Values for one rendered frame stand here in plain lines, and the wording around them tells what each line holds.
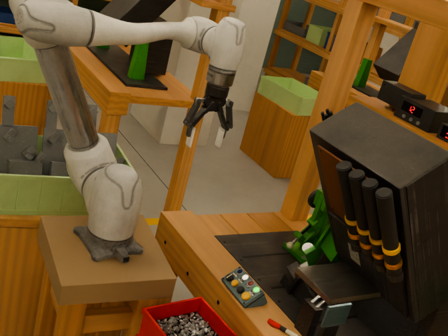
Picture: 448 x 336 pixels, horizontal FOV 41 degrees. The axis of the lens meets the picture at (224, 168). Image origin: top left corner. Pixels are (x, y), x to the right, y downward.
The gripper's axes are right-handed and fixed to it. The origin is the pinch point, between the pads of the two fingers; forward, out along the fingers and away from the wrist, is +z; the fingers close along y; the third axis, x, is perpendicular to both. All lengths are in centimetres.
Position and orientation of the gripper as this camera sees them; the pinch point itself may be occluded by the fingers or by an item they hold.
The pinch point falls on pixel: (204, 141)
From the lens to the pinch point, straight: 202.7
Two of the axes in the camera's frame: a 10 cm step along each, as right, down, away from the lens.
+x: 4.9, 4.4, -7.6
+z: -2.4, 9.0, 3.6
